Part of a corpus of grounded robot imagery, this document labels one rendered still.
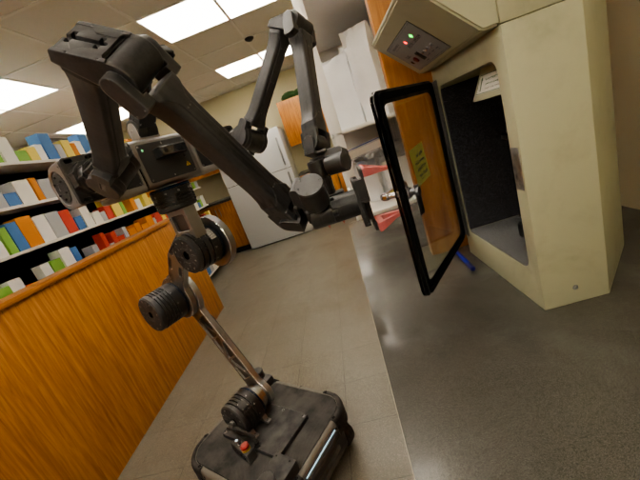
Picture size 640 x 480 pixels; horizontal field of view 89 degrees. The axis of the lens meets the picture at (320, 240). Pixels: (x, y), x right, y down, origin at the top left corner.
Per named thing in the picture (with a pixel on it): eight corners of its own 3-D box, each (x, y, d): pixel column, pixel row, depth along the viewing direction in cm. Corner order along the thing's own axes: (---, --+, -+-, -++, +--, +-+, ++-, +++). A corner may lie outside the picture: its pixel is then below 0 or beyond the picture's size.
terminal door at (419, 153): (465, 237, 86) (430, 80, 75) (427, 299, 65) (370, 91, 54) (462, 237, 87) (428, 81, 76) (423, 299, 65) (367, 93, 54)
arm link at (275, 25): (290, 21, 110) (268, 4, 102) (318, 25, 102) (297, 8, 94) (250, 150, 122) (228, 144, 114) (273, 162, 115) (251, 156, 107)
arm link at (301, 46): (302, 33, 107) (279, 15, 98) (315, 24, 103) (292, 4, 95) (321, 160, 102) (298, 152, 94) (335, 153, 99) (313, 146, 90)
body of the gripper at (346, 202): (360, 178, 65) (325, 190, 66) (374, 225, 68) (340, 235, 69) (357, 174, 72) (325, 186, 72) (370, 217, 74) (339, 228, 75)
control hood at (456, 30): (430, 70, 76) (420, 24, 73) (501, 23, 45) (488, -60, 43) (382, 88, 77) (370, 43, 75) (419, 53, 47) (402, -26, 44)
